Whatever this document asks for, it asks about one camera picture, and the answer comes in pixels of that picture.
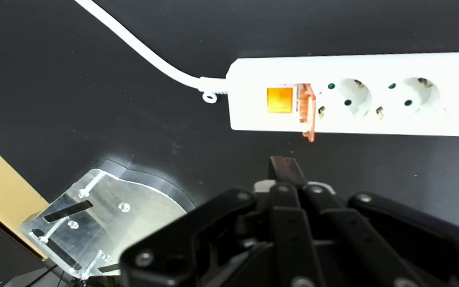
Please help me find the white extension cord power strip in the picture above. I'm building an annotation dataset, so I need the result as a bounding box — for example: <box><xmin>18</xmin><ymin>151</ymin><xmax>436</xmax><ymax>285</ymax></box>
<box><xmin>225</xmin><ymin>49</ymin><xmax>459</xmax><ymax>143</ymax></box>

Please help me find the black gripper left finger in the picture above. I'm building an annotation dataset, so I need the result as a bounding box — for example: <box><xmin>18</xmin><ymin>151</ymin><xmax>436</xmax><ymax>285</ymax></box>
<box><xmin>120</xmin><ymin>154</ymin><xmax>318</xmax><ymax>287</ymax></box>

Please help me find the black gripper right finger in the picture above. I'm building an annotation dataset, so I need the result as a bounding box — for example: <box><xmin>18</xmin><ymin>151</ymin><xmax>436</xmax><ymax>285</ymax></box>
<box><xmin>300</xmin><ymin>181</ymin><xmax>459</xmax><ymax>287</ymax></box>

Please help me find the clear acrylic plate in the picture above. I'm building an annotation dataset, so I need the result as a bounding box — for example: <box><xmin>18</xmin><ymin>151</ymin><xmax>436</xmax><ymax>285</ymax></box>
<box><xmin>18</xmin><ymin>156</ymin><xmax>197</xmax><ymax>282</ymax></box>

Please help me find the thick white power cable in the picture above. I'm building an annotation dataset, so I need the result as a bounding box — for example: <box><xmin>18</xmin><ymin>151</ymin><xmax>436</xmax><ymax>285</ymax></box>
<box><xmin>74</xmin><ymin>0</ymin><xmax>232</xmax><ymax>105</ymax></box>

